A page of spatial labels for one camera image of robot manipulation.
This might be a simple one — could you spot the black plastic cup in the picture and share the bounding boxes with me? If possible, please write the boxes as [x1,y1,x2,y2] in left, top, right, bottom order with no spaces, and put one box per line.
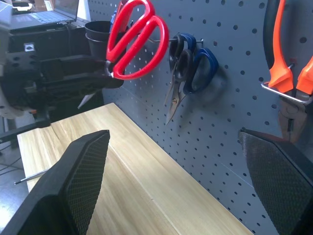
[84,21,129,61]

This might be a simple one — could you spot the slim metal screwdriver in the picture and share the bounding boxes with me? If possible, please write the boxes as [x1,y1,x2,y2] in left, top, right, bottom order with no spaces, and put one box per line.
[13,169,47,186]

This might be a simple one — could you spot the metal pegboard hook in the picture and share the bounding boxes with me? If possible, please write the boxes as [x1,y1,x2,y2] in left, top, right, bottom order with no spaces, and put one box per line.
[148,37,204,46]

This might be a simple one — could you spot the dark laptop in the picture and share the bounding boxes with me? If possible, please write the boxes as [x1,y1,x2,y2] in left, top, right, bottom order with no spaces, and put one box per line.
[9,0,79,32]

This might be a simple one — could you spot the blue tool handle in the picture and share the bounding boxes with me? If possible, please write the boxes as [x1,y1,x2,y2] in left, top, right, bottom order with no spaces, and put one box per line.
[109,9,118,34]

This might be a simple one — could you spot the blue handled scissors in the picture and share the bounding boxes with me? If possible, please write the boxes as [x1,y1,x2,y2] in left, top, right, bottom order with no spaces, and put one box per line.
[181,32,220,95]

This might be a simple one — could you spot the red handled scissors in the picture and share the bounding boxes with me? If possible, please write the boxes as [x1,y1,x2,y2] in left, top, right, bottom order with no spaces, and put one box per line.
[77,0,170,110]

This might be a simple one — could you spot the black stand foot bar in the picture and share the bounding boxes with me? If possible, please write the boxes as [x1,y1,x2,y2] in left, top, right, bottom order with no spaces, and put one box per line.
[0,107,52,145]

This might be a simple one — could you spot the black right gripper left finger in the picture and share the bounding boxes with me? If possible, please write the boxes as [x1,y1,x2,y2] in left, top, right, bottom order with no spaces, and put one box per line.
[0,130,110,235]

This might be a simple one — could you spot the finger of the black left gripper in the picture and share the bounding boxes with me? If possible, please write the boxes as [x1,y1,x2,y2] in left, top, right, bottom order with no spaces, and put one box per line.
[39,54,111,76]
[44,73,124,99]

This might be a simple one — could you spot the grey metal pegboard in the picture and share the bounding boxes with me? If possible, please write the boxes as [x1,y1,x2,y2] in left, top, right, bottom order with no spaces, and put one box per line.
[87,0,313,235]

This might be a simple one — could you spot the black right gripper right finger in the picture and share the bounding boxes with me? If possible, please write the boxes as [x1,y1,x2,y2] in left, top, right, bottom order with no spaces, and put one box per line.
[238,127,313,235]

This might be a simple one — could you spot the black handled scissors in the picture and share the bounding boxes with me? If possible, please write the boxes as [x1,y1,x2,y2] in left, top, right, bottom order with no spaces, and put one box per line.
[164,34,194,126]

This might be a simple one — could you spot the orange handled pliers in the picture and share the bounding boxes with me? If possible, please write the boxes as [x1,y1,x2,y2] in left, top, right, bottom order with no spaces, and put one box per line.
[262,0,313,145]

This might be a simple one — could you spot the metal loop tool holder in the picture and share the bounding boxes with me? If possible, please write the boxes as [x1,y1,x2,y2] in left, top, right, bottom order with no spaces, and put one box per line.
[260,81,313,105]

